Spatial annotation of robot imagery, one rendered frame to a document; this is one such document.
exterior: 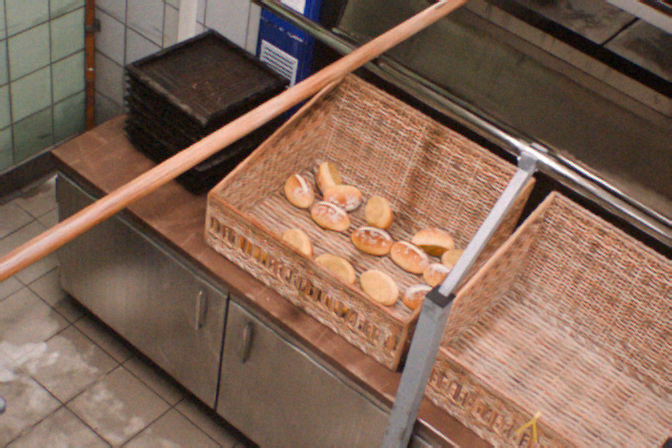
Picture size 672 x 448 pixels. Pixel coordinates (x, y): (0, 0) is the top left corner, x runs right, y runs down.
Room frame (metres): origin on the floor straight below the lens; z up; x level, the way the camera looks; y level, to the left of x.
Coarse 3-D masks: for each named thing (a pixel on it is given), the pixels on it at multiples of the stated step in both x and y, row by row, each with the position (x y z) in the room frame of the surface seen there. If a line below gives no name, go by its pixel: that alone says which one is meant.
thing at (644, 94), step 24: (480, 0) 2.07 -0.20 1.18; (504, 0) 2.08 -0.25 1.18; (504, 24) 2.03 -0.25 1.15; (528, 24) 2.00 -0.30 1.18; (552, 24) 2.02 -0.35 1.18; (552, 48) 1.97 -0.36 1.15; (576, 48) 1.95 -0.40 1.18; (600, 48) 1.97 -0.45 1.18; (600, 72) 1.91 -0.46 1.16; (624, 72) 1.89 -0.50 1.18; (648, 72) 1.91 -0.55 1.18; (648, 96) 1.85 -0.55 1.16
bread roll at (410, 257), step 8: (392, 248) 1.85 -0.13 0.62; (400, 248) 1.84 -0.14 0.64; (408, 248) 1.83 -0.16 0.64; (416, 248) 1.84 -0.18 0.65; (392, 256) 1.84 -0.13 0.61; (400, 256) 1.82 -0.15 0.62; (408, 256) 1.82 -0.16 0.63; (416, 256) 1.82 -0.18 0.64; (424, 256) 1.83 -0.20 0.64; (400, 264) 1.81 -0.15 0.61; (408, 264) 1.81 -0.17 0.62; (416, 264) 1.81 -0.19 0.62; (424, 264) 1.81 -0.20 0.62; (416, 272) 1.81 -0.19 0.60
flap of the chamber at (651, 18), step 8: (608, 0) 1.77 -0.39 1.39; (616, 0) 1.77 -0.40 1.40; (624, 0) 1.76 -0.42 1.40; (632, 0) 1.75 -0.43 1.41; (624, 8) 1.76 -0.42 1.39; (632, 8) 1.75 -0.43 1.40; (640, 8) 1.74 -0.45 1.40; (648, 8) 1.74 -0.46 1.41; (640, 16) 1.74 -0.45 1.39; (648, 16) 1.73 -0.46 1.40; (656, 16) 1.73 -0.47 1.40; (664, 16) 1.72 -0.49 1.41; (656, 24) 1.72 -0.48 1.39; (664, 24) 1.72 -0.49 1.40
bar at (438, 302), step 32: (256, 0) 1.91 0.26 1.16; (320, 32) 1.82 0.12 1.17; (384, 64) 1.75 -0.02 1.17; (416, 96) 1.69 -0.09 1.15; (480, 128) 1.62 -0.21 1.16; (544, 160) 1.55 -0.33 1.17; (512, 192) 1.53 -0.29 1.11; (608, 192) 1.49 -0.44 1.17; (640, 224) 1.44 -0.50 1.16; (448, 288) 1.40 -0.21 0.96; (416, 352) 1.37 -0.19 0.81; (416, 384) 1.36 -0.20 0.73; (416, 416) 1.39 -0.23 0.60
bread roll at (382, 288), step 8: (368, 272) 1.73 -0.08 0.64; (376, 272) 1.73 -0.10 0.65; (360, 280) 1.72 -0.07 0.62; (368, 280) 1.71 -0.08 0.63; (376, 280) 1.71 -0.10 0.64; (384, 280) 1.71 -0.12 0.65; (392, 280) 1.72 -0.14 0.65; (368, 288) 1.70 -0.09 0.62; (376, 288) 1.70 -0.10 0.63; (384, 288) 1.69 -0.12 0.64; (392, 288) 1.69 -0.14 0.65; (376, 296) 1.68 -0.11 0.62; (384, 296) 1.68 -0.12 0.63; (392, 296) 1.68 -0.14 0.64; (384, 304) 1.67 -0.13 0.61
